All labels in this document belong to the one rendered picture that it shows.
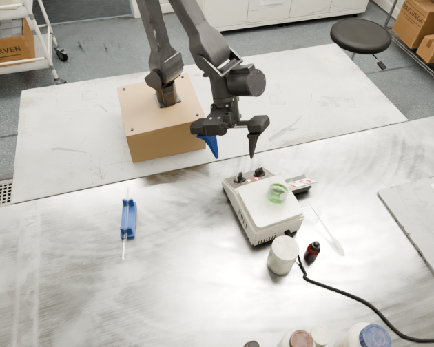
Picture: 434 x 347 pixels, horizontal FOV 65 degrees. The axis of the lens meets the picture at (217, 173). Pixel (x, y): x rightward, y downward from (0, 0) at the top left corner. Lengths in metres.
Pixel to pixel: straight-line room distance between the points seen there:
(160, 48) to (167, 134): 0.22
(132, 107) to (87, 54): 2.26
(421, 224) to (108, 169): 0.83
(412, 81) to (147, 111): 2.59
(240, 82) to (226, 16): 2.55
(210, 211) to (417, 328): 0.51
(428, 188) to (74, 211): 0.94
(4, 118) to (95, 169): 1.86
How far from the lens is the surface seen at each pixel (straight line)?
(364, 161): 1.08
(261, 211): 0.78
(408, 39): 3.42
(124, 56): 3.14
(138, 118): 0.96
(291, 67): 1.37
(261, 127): 0.77
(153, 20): 0.86
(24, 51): 2.80
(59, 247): 0.90
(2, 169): 2.46
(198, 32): 0.75
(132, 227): 0.86
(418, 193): 1.06
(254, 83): 0.73
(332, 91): 1.29
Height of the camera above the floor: 1.64
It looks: 51 degrees down
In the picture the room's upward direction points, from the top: 2 degrees clockwise
